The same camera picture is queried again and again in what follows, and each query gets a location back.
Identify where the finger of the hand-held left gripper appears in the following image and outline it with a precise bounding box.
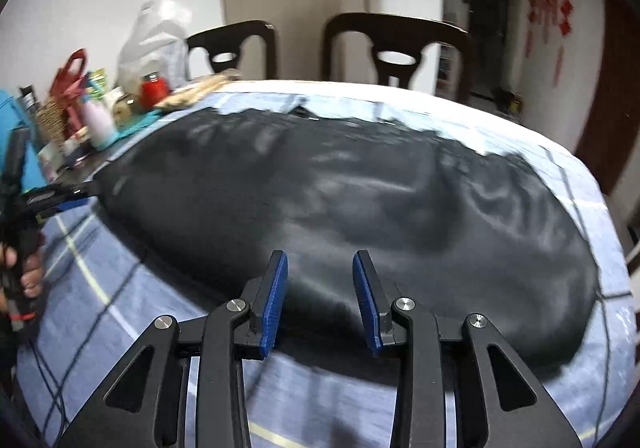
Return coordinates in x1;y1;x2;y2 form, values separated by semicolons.
25;184;101;206
35;198;89;221

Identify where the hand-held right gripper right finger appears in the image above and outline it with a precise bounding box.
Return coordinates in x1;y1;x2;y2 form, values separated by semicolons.
352;249;583;448

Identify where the teal crocheted mat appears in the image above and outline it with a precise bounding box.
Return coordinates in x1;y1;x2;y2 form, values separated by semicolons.
117;108;166;141

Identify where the brown wooden door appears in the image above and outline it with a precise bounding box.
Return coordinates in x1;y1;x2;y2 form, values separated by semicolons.
575;0;632;195

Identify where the red jar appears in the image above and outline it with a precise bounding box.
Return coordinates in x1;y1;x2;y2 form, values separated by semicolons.
140;72;169;109

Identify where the dark glass door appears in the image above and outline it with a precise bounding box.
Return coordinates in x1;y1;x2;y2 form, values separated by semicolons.
462;0;521;99

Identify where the black leather jacket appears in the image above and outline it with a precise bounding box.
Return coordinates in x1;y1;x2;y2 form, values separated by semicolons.
95;105;601;371

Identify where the blue plastic container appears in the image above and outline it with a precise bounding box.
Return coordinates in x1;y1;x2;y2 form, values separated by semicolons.
0;88;51;199

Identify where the long red knot wall ornament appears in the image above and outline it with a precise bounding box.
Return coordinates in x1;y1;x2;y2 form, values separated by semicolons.
552;0;574;89

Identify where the person's left hand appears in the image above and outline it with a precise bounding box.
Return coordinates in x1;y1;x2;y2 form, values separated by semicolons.
0;244;47;301

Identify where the clear bag of snacks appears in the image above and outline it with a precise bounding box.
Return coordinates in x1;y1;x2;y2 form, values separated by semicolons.
155;69;242;111

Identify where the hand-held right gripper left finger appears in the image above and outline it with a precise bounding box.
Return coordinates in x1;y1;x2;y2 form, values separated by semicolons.
59;249;289;448

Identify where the woven basket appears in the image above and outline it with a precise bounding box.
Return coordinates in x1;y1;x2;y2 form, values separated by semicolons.
37;100;69;145

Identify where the white shelf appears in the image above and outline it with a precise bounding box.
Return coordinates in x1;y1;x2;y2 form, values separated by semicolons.
435;42;457;99

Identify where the red gift bag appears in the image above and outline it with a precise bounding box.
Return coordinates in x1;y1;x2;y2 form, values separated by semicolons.
50;49;89;139

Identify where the white plastic bag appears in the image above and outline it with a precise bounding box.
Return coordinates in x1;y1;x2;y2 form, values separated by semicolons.
117;0;194;89

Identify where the blue checked tablecloth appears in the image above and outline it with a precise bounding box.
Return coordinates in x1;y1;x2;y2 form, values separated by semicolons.
15;78;633;448

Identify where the clear glass jar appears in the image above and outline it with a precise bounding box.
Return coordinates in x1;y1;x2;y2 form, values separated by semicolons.
112;95;137;125

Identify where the white spray bottle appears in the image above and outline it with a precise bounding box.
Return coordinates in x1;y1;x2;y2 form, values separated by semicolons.
80;88;119;151

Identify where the dark wooden chair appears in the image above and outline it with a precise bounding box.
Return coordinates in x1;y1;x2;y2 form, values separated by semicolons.
185;20;278;81
322;12;475;103

